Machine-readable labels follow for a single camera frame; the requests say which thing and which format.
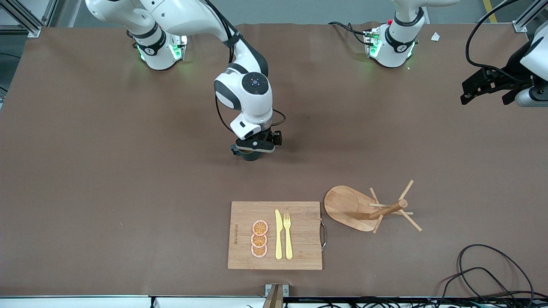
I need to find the dark green ribbed cup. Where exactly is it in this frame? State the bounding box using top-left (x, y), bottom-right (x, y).
top-left (230, 145), bottom-right (262, 162)

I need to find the yellow plastic knife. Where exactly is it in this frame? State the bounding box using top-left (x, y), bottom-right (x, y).
top-left (275, 209), bottom-right (283, 260)

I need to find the yellow plastic fork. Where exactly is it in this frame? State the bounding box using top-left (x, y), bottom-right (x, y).
top-left (283, 213), bottom-right (293, 260)

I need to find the wooden mug tree rack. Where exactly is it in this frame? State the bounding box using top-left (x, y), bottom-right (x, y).
top-left (324, 180), bottom-right (423, 234)

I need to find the bamboo cutting board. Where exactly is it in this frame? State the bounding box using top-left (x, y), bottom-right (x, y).
top-left (227, 201), bottom-right (327, 270)

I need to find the brown table cover mat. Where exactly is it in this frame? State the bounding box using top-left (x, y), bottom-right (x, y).
top-left (0, 22), bottom-right (548, 299)

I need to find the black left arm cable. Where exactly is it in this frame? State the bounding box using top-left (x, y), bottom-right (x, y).
top-left (466, 0), bottom-right (521, 82)

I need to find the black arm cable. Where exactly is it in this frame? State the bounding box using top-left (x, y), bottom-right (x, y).
top-left (466, 0), bottom-right (521, 82)
top-left (201, 0), bottom-right (286, 134)

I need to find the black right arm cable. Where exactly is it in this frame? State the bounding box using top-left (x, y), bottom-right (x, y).
top-left (201, 0), bottom-right (286, 134)

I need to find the aluminium frame profile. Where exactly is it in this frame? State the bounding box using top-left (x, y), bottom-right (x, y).
top-left (0, 0), bottom-right (58, 39)
top-left (513, 0), bottom-right (548, 34)

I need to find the black right base cable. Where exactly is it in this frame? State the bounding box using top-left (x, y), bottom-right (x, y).
top-left (167, 32), bottom-right (192, 47)

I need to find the black base cable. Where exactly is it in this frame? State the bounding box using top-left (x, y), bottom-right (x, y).
top-left (167, 32), bottom-right (192, 47)
top-left (329, 21), bottom-right (369, 45)

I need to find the black left base cable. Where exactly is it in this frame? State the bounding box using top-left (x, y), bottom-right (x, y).
top-left (329, 21), bottom-right (369, 45)

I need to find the black looped floor cable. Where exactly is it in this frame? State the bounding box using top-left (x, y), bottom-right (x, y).
top-left (441, 267), bottom-right (521, 308)
top-left (457, 244), bottom-right (536, 308)

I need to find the metal bracket with post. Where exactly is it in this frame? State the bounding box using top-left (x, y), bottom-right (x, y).
top-left (262, 284), bottom-right (290, 308)

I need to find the white table frame rail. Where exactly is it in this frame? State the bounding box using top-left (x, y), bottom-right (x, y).
top-left (0, 295), bottom-right (356, 308)

